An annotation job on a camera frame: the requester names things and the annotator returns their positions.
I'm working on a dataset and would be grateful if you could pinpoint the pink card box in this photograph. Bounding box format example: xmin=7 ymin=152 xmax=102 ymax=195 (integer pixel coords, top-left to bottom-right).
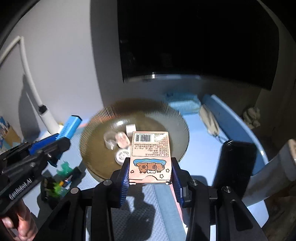
xmin=129 ymin=131 xmax=171 ymax=185

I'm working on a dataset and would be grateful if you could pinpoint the blue rectangular box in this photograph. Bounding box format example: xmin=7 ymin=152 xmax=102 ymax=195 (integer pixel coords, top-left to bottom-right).
xmin=56 ymin=115 xmax=82 ymax=140

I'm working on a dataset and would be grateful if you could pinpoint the light green translucent figurine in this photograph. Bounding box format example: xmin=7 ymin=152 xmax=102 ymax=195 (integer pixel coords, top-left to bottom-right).
xmin=52 ymin=181 xmax=68 ymax=198

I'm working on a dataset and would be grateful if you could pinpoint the dark green translucent figurine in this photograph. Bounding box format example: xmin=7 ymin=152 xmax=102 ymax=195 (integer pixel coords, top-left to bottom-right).
xmin=57 ymin=162 xmax=73 ymax=177

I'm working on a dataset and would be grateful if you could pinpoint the person's left hand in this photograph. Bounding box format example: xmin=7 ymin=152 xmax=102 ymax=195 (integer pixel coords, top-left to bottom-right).
xmin=1 ymin=199 xmax=38 ymax=241

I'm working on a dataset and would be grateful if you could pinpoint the white desk lamp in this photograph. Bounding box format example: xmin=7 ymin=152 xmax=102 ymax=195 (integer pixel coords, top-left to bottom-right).
xmin=1 ymin=36 xmax=62 ymax=135

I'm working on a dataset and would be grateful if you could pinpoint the round silver tin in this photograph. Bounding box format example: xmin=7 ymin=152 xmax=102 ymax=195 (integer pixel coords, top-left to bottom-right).
xmin=114 ymin=148 xmax=130 ymax=166

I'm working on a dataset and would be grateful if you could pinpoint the stack of booklets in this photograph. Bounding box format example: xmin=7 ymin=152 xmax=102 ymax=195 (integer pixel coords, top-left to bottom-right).
xmin=0 ymin=116 xmax=11 ymax=154

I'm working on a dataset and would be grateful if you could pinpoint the pink round candy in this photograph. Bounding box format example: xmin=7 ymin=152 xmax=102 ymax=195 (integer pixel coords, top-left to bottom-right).
xmin=115 ymin=132 xmax=130 ymax=149

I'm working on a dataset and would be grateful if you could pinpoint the amber ribbed glass bowl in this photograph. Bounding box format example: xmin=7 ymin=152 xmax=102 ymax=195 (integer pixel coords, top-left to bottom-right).
xmin=80 ymin=98 xmax=190 ymax=181

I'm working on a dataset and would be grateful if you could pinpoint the clear plastic cup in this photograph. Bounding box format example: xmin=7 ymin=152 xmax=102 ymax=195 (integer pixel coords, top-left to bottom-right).
xmin=103 ymin=131 xmax=117 ymax=150

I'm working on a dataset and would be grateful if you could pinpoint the white cube eraser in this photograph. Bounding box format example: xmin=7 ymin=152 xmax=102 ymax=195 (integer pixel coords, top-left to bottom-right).
xmin=125 ymin=123 xmax=137 ymax=137

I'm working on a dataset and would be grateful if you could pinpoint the crumpled white cloth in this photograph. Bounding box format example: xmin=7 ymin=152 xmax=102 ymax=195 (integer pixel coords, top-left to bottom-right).
xmin=199 ymin=104 xmax=228 ymax=144

